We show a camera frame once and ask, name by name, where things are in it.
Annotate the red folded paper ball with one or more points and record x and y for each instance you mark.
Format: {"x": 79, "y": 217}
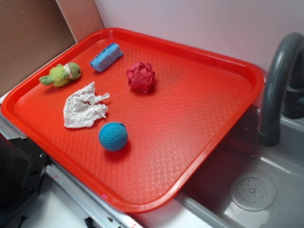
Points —
{"x": 141, "y": 76}

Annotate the blue dimpled ball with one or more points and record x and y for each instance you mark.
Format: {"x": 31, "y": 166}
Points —
{"x": 113, "y": 136}

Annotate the red plastic tray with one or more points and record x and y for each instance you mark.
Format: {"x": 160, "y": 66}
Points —
{"x": 198, "y": 96}

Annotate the crumpled white cloth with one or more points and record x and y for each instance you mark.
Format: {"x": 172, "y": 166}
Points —
{"x": 84, "y": 107}

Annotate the blue sponge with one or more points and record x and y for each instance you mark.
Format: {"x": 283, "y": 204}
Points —
{"x": 106, "y": 57}

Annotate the green plush toy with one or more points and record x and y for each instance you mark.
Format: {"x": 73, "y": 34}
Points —
{"x": 61, "y": 75}

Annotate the grey plastic sink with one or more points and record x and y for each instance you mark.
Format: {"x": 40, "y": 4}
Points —
{"x": 205, "y": 202}

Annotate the grey sink drain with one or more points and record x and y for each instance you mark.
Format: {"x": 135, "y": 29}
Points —
{"x": 252, "y": 191}

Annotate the grey toy faucet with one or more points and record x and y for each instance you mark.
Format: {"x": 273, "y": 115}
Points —
{"x": 284, "y": 89}

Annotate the brown cardboard panel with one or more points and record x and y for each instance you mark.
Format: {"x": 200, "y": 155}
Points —
{"x": 33, "y": 32}

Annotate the black metal bracket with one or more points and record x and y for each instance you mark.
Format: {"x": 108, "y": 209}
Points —
{"x": 21, "y": 169}

